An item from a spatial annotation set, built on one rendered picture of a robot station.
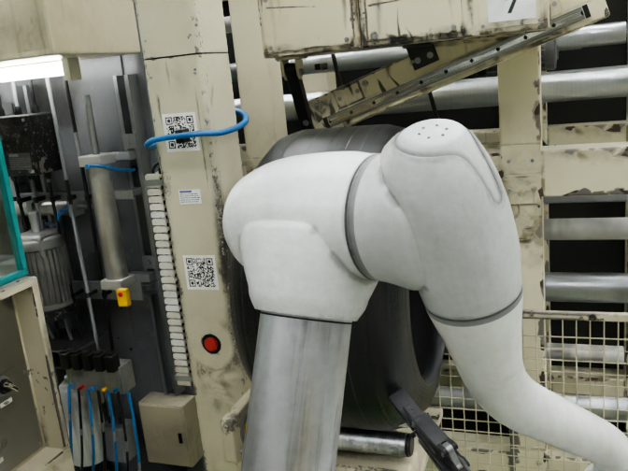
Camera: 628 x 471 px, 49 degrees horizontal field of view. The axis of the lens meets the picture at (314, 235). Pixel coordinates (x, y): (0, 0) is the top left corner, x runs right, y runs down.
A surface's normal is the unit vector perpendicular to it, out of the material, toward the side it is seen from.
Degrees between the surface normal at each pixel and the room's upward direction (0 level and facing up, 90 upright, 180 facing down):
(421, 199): 92
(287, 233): 74
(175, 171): 90
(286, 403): 69
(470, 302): 114
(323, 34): 90
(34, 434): 90
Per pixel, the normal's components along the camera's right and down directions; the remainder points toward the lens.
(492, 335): 0.15, 0.60
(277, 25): -0.33, 0.26
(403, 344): 0.86, 0.07
